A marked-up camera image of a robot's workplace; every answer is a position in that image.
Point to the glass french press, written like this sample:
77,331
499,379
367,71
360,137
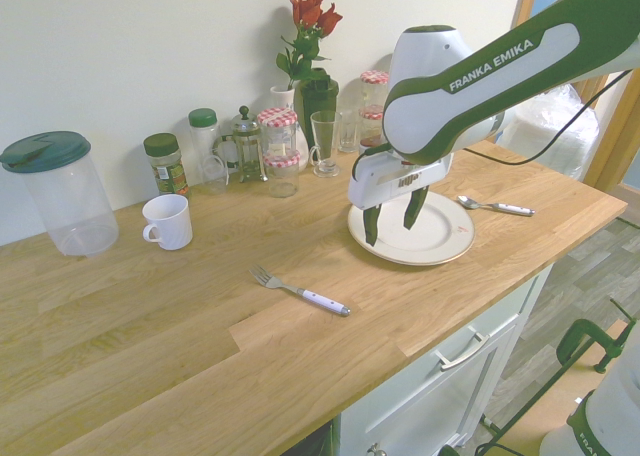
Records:
247,148

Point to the small glass jar checked lid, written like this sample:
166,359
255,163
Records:
282,176
371,123

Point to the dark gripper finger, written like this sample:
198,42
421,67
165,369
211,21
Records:
371,226
415,210

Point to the wooden door frame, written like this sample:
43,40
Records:
615,141

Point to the black shaker bottle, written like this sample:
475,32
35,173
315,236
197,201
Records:
316,96

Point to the clear plastic bottle green lid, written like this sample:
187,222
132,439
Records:
203,131

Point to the tall footed latte glass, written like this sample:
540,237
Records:
325,141

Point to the large glass jar checked lid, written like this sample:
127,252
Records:
373,88
277,126

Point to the spice jar with green lid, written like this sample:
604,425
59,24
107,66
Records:
167,168

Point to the white ceramic vase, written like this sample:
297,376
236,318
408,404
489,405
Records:
283,96

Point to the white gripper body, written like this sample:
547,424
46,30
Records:
390,181

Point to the white ceramic mug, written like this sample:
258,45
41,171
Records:
172,226

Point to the small clear glass cup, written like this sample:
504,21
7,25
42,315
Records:
215,176

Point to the clear glass tumbler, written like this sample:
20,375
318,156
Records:
348,131

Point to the clear plastic bag bundle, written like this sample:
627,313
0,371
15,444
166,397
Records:
550,121

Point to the white plate with gold rim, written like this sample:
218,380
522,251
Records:
440,231

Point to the large clear plastic canister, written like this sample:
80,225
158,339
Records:
65,201

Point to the red roses with leaves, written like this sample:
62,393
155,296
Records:
312,21

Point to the black C-clamp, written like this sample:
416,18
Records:
582,333

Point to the metal cabinet knob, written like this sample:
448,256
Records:
374,449

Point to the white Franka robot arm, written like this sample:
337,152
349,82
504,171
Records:
500,61

